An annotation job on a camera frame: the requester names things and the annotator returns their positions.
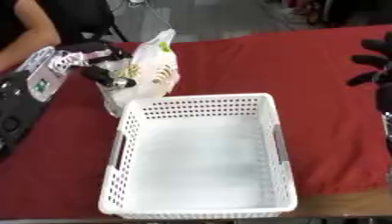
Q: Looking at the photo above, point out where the white perforated plastic basket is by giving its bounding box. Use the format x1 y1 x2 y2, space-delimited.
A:
96 93 300 221

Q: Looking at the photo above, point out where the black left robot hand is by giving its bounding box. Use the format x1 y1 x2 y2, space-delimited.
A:
56 40 140 89

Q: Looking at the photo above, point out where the person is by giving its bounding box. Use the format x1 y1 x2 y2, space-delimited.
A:
0 0 116 74

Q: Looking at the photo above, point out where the white plastic snack bag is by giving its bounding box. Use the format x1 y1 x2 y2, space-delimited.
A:
94 28 183 119

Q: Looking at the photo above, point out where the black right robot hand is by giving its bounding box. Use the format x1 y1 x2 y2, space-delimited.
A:
344 31 392 114

